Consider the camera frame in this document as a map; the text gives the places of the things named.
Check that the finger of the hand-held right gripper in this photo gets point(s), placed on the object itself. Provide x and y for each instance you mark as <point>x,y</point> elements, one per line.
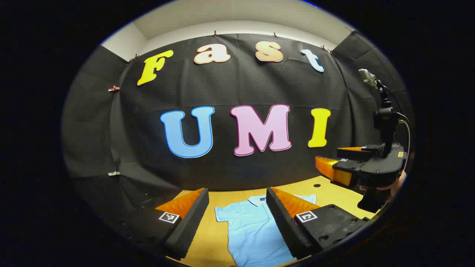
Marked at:
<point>362,154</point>
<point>347,167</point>

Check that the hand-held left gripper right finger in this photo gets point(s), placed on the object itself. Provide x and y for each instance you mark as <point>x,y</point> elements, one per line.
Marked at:
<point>284,226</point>

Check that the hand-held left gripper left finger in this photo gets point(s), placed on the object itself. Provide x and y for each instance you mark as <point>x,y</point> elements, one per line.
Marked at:
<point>191,226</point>

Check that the light blue T-shirt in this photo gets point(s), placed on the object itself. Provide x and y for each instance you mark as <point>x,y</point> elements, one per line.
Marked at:
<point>248,230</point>

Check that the small white clip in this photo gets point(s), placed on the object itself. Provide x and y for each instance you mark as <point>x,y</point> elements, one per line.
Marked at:
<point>114,173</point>

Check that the black backdrop cloth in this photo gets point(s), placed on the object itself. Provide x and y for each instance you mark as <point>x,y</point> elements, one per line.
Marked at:
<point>222,92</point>

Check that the small red clip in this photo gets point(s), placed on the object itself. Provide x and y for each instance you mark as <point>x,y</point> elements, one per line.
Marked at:
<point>114,88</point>

